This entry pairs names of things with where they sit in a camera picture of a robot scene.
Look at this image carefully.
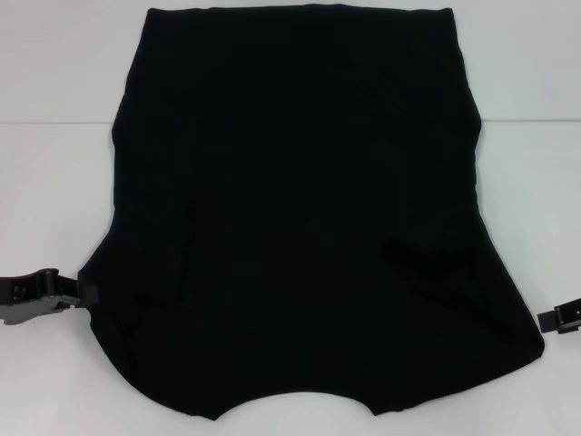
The black t-shirt with white print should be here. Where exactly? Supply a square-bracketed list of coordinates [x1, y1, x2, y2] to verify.
[76, 3, 546, 407]

